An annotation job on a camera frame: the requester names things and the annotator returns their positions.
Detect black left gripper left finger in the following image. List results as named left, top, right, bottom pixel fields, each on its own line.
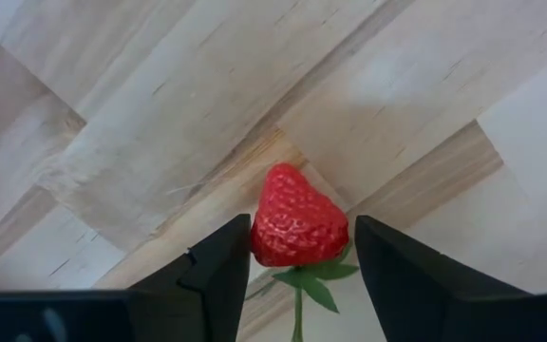
left=0, top=214, right=253, bottom=342

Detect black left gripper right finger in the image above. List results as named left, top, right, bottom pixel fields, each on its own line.
left=354, top=215, right=547, bottom=342

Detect red toy strawberry broad leaves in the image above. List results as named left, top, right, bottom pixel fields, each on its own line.
left=243, top=161, right=361, bottom=342

